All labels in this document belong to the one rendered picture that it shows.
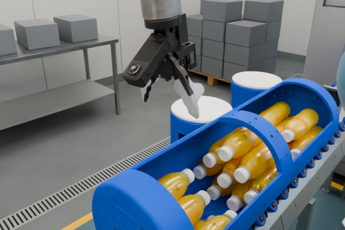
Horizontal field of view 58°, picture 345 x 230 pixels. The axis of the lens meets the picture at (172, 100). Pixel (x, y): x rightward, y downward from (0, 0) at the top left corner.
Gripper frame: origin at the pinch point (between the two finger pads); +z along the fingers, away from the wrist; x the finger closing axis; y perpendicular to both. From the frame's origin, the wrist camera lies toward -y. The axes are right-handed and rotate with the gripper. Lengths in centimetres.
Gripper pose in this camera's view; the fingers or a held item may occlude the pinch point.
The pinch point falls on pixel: (167, 112)
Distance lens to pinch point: 67.7
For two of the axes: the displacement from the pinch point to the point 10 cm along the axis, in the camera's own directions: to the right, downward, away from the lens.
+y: 6.3, -4.3, 6.5
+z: 1.1, 8.7, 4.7
